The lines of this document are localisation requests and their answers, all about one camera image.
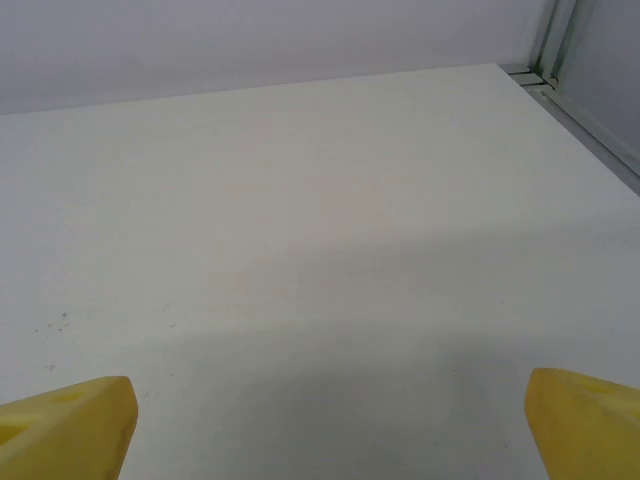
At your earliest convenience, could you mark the grey metal frame rail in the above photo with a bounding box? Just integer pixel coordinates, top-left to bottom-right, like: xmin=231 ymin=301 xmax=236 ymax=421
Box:
xmin=498 ymin=0 xmax=640 ymax=197

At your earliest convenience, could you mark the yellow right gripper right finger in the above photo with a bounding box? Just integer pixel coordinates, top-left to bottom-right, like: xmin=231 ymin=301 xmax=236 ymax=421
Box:
xmin=523 ymin=367 xmax=640 ymax=480

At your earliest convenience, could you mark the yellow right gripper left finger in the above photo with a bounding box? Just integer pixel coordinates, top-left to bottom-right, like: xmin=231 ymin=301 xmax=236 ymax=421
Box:
xmin=0 ymin=375 xmax=139 ymax=480

